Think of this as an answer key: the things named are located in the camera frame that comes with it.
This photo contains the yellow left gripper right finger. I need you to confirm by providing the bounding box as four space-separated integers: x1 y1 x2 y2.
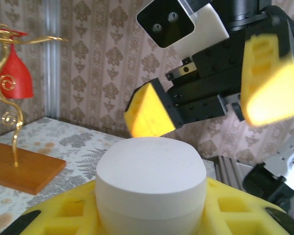
198 176 294 235

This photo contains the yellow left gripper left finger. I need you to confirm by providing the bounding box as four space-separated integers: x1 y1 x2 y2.
0 181 106 235

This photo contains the matte white oval earbud case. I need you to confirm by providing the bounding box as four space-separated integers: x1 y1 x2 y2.
95 136 208 235

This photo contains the floral patterned tablecloth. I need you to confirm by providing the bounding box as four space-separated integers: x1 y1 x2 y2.
0 117 211 235

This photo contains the red plastic wine glass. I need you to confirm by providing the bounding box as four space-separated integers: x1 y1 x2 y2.
0 28 35 100

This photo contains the aluminium table side rail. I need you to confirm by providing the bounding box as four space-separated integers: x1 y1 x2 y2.
209 155 251 194

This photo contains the gold wire rack wooden base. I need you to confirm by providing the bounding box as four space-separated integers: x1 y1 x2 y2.
0 23 70 196

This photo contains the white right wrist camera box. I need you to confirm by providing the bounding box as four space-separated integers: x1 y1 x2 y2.
136 0 230 49

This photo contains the aluminium frame post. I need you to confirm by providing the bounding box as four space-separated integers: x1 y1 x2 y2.
43 0 62 119

